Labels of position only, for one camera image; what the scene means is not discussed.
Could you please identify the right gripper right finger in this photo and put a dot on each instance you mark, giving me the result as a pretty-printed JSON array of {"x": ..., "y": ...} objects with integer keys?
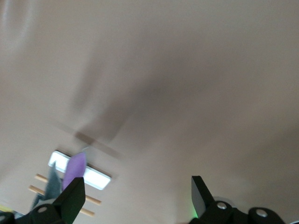
[{"x": 203, "y": 200}]

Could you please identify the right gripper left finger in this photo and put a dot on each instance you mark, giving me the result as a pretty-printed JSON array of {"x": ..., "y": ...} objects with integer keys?
[{"x": 70, "y": 198}]

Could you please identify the purple and grey towel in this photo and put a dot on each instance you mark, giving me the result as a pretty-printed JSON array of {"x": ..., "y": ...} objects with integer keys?
[{"x": 74, "y": 168}]

